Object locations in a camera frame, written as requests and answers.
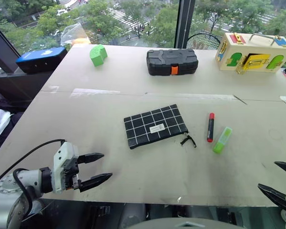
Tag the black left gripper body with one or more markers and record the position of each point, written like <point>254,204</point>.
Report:
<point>70,173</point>

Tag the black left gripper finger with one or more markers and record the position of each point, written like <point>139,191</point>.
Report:
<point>95,180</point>
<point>90,158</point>

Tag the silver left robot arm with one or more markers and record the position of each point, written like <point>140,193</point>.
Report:
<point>21,181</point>

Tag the black grid pencil pouch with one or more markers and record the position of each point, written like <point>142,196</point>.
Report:
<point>155,126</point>

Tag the black plastic tool case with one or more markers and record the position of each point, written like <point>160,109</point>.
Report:
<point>171,62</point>

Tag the green highlighter pen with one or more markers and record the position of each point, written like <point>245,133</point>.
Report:
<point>222,140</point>

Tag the red black marker pen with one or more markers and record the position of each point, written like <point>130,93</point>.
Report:
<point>211,127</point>

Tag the blue black flat box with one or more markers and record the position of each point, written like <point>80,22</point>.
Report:
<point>41,59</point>

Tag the wooden lock activity box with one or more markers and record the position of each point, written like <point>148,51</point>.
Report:
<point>251,56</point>

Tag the clear plastic bag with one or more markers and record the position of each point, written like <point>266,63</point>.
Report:
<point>72,34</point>

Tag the badminton racket head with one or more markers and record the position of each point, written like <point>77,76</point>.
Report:
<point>203,41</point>

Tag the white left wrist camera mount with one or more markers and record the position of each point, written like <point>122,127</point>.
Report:
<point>62,164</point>

